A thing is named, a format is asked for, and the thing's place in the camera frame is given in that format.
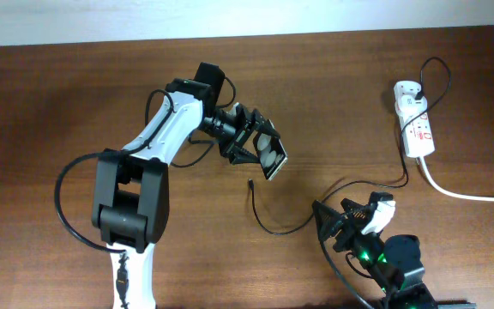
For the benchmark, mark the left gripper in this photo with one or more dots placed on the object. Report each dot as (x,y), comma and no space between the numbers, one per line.
(259,121)

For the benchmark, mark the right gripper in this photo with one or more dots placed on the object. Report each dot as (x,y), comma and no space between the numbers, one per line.
(354,227)

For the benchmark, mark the white usb charger plug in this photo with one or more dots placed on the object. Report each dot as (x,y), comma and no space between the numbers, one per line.
(407,105)

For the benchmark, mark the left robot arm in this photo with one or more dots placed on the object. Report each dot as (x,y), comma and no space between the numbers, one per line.
(131,195)

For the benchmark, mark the black smartphone with white circles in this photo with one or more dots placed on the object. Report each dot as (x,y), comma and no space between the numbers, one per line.
(271,154)

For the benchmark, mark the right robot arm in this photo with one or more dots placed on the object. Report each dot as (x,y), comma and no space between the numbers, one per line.
(393,264)

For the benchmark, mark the white power strip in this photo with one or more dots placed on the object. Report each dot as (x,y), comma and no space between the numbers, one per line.
(416,130)

